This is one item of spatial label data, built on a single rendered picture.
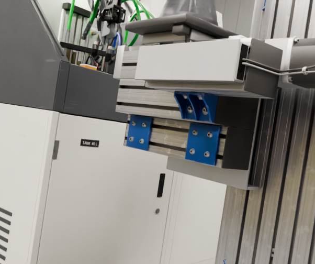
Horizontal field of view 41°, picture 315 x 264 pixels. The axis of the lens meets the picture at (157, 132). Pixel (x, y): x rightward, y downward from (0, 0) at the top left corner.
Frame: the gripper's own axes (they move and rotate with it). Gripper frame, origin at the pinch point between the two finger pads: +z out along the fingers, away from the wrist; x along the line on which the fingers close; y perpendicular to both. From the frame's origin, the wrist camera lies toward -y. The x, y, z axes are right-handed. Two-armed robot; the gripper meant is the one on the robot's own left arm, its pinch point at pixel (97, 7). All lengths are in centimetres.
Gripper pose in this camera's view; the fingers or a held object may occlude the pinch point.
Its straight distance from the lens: 164.3
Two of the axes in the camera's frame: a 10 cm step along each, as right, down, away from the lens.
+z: -1.2, 6.9, 7.2
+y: 2.2, 7.2, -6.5
